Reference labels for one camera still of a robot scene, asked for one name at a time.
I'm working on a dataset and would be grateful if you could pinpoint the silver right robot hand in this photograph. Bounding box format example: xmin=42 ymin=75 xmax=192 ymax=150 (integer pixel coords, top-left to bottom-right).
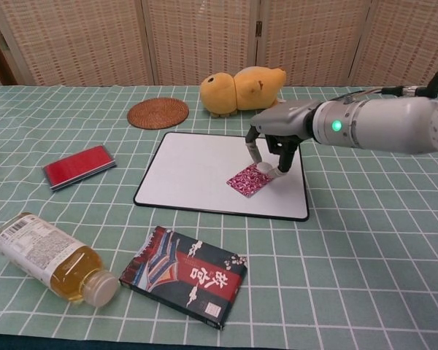
xmin=245 ymin=101 xmax=320 ymax=179

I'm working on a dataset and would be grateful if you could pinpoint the white board black frame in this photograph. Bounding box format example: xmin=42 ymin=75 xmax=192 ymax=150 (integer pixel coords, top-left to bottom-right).
xmin=133 ymin=131 xmax=310 ymax=222

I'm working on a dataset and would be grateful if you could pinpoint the yellow plush animal toy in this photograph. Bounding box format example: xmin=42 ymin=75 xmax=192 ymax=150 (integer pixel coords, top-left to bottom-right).
xmin=199 ymin=66 xmax=288 ymax=119

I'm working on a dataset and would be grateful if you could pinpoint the woven bamboo screen panel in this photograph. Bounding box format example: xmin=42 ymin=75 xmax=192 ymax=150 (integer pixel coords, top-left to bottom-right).
xmin=258 ymin=0 xmax=373 ymax=87
xmin=348 ymin=0 xmax=438 ymax=87
xmin=0 ymin=0 xmax=158 ymax=87
xmin=142 ymin=0 xmax=267 ymax=87

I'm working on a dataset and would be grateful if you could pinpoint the round brown woven coaster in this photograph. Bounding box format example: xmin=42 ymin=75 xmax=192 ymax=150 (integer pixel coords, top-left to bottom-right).
xmin=126 ymin=97 xmax=190 ymax=130

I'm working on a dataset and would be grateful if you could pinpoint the green checked tablecloth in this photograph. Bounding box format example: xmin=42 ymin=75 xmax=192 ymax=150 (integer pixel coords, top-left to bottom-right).
xmin=0 ymin=85 xmax=438 ymax=338

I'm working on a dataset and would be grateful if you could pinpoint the dark box with red print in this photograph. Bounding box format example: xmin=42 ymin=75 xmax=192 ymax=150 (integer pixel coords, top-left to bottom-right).
xmin=118 ymin=225 xmax=248 ymax=321

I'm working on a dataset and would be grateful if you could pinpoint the red flat ink pad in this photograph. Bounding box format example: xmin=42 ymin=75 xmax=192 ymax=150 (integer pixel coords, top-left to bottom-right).
xmin=42 ymin=144 xmax=117 ymax=193

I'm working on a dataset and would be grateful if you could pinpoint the tea bottle with white label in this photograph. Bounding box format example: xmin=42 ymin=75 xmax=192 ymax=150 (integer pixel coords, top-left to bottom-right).
xmin=0 ymin=211 xmax=120 ymax=307

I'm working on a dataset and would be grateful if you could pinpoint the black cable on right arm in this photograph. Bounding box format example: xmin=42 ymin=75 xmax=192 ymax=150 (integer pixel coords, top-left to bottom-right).
xmin=331 ymin=63 xmax=438 ymax=102

